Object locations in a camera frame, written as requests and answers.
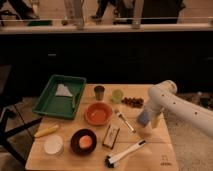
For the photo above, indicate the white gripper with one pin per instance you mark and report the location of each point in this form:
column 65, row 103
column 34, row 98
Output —
column 152, row 118

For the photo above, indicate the blue sponge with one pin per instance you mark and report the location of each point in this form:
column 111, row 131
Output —
column 143, row 118

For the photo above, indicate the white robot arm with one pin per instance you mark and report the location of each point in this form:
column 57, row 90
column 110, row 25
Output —
column 163, row 95

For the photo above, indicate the red bowl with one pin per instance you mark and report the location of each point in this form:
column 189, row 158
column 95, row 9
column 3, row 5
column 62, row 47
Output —
column 98, row 114

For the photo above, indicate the dark bowl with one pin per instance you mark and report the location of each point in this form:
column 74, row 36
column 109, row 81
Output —
column 74, row 144

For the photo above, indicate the bunch of red grapes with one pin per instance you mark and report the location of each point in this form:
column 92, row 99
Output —
column 133, row 102

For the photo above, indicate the silver fork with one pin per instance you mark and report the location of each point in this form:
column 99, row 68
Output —
column 121, row 116

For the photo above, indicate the green plastic cup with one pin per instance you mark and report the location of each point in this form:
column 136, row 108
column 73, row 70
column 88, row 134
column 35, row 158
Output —
column 117, row 96

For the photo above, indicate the small brown box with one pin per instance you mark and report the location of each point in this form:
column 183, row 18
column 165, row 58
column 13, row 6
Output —
column 111, row 136

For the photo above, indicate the white dish brush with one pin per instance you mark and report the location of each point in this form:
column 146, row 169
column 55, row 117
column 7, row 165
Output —
column 111, row 160

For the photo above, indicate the metal cup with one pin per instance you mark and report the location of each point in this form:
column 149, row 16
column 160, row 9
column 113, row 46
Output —
column 99, row 92

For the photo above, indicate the orange fruit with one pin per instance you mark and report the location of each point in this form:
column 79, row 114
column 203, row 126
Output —
column 85, row 142

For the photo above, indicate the green plastic tray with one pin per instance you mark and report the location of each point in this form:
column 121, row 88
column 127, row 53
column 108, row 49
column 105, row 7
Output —
column 51, row 105

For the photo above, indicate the white cloth in tray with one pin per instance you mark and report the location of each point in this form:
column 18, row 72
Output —
column 63, row 90

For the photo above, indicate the white lidded container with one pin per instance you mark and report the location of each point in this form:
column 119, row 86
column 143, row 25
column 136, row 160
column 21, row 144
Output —
column 53, row 145

